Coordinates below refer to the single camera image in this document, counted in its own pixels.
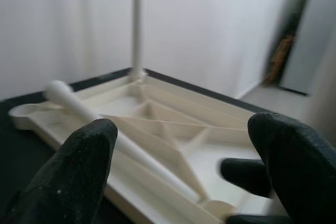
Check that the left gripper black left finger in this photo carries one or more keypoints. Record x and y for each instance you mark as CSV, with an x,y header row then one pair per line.
x,y
71,171

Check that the white plastic table top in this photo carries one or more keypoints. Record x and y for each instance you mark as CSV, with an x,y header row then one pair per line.
x,y
223,145

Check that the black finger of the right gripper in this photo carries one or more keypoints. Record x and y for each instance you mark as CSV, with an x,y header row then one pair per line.
x,y
257,220
244,176

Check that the black tablecloth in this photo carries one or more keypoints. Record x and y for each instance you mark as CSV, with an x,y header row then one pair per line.
x,y
15,155

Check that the grey leaning panel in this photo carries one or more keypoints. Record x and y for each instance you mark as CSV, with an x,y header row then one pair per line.
x,y
312,51

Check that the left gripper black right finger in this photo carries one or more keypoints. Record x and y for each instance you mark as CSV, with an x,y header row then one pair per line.
x,y
302,169

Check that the dark leaning board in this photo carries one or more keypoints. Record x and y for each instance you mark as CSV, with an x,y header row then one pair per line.
x,y
288,40

